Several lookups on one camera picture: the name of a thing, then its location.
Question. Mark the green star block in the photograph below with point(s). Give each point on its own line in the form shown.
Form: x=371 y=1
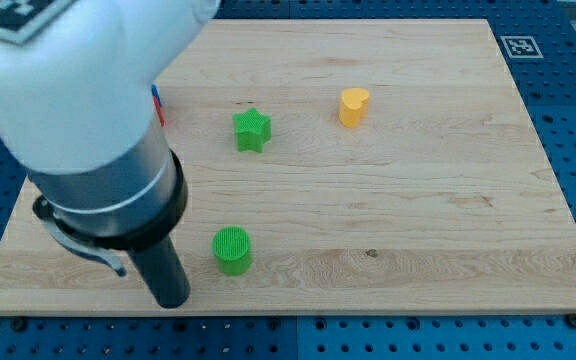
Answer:
x=252 y=130

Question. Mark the blue block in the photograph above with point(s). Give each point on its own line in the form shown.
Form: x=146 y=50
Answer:
x=155 y=94

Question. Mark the yellow heart block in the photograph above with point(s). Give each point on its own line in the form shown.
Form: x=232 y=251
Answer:
x=353 y=106

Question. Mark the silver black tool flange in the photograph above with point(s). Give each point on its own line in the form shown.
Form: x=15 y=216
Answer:
x=130 y=202

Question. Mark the wooden board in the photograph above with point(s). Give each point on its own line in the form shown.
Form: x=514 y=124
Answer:
x=441 y=201

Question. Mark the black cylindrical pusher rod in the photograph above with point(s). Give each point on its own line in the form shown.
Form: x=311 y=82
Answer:
x=161 y=269

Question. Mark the white fiducial tag on table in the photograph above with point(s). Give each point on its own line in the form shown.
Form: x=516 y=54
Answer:
x=521 y=47

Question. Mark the green cylinder block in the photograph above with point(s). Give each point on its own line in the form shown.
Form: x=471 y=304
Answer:
x=232 y=250

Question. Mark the fiducial tag on arm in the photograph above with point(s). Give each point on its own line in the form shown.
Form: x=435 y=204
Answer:
x=22 y=19

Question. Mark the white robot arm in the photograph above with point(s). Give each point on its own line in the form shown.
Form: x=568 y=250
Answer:
x=77 y=112

